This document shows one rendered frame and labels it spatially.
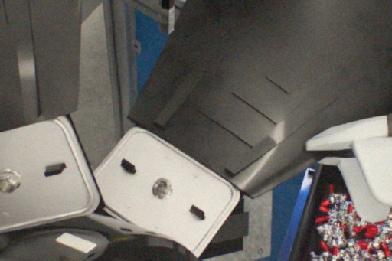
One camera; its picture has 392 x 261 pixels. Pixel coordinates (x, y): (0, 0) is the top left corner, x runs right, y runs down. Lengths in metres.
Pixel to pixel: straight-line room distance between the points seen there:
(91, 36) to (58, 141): 1.59
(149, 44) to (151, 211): 0.68
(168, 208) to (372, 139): 0.14
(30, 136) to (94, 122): 1.45
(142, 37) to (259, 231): 0.53
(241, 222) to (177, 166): 0.18
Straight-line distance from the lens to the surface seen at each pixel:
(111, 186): 0.51
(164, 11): 0.33
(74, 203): 0.45
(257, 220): 0.71
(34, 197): 0.45
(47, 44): 0.41
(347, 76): 0.57
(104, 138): 1.86
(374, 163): 0.52
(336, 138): 0.53
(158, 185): 0.51
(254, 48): 0.56
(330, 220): 0.88
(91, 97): 1.91
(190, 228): 0.50
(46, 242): 0.44
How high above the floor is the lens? 1.65
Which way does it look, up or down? 62 degrees down
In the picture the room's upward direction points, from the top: 6 degrees clockwise
